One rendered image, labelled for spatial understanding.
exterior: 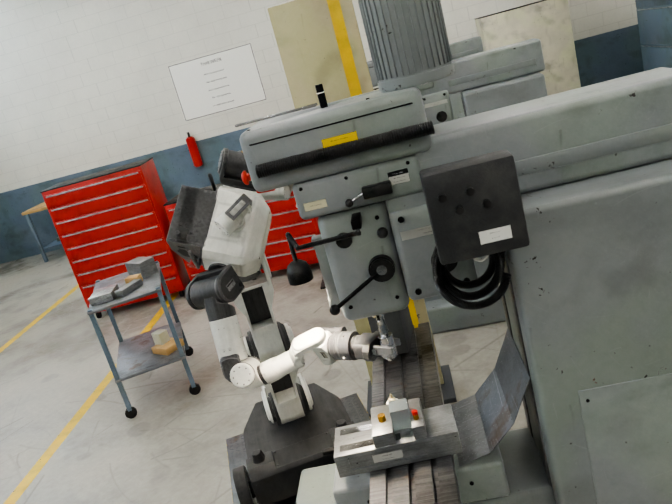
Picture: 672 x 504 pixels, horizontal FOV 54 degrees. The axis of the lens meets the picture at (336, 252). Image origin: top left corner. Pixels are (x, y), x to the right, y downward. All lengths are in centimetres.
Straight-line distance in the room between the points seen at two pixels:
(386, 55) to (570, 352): 88
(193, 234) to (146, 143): 942
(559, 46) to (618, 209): 859
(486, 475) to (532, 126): 97
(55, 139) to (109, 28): 209
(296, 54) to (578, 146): 205
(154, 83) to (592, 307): 1012
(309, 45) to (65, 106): 878
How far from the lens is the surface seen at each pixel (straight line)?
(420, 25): 168
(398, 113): 165
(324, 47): 350
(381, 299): 180
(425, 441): 188
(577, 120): 174
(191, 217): 219
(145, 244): 705
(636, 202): 170
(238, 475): 272
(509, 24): 1006
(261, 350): 258
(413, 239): 173
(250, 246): 214
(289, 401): 278
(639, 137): 179
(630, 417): 192
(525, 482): 211
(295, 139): 167
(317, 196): 170
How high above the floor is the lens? 203
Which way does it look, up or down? 17 degrees down
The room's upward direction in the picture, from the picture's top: 15 degrees counter-clockwise
